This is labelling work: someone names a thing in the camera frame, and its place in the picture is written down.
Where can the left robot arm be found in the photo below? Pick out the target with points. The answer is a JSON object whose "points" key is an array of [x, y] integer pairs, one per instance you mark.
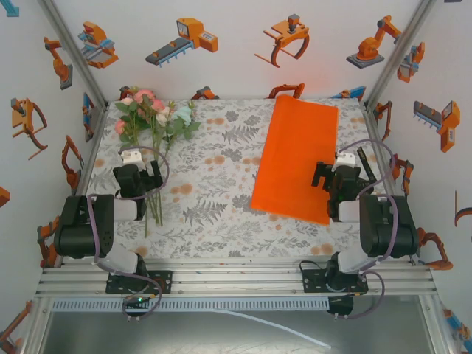
{"points": [[123, 260]]}

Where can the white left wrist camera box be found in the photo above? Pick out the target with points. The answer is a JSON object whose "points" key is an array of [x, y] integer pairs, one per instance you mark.
{"points": [[132, 158]]}

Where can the orange wrapping paper sheet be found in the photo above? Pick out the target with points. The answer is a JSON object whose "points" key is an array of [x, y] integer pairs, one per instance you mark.
{"points": [[295, 147]]}

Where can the black printed ribbon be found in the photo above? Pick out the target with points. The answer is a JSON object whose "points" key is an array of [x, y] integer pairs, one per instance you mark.
{"points": [[364, 160]]}

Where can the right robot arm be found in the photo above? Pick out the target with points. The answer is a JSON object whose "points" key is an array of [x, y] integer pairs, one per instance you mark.
{"points": [[387, 228]]}

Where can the white plastic tube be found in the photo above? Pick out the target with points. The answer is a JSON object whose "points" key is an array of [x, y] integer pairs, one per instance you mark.
{"points": [[296, 333]]}

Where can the aluminium side rail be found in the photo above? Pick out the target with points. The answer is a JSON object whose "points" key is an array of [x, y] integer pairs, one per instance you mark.
{"points": [[372, 129], [96, 123]]}

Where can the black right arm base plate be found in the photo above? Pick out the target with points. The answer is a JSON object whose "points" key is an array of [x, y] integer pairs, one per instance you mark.
{"points": [[311, 282]]}

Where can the floral patterned table mat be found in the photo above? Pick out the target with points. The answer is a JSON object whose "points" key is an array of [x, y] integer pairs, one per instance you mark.
{"points": [[177, 243]]}

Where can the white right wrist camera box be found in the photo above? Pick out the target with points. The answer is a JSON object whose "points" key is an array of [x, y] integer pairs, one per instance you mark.
{"points": [[346, 159]]}

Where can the aluminium rail frame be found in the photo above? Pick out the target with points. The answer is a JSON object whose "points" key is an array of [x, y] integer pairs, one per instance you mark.
{"points": [[236, 284]]}

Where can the aluminium frame post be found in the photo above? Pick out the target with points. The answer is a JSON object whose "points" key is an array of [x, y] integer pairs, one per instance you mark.
{"points": [[398, 55], [76, 55]]}

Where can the black controller box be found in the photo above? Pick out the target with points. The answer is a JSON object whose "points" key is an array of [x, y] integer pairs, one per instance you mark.
{"points": [[138, 300], [341, 306]]}

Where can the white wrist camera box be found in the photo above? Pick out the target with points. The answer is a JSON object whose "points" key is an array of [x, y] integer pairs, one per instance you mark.
{"points": [[132, 158], [346, 159]]}

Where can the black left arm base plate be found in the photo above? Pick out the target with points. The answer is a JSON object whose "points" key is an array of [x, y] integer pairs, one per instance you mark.
{"points": [[164, 282]]}

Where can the brushed metal panel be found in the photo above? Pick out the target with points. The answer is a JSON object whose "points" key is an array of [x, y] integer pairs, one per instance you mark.
{"points": [[147, 335]]}

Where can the cream fake flower stem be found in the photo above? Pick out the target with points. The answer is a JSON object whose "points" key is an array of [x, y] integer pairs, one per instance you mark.
{"points": [[163, 118]]}

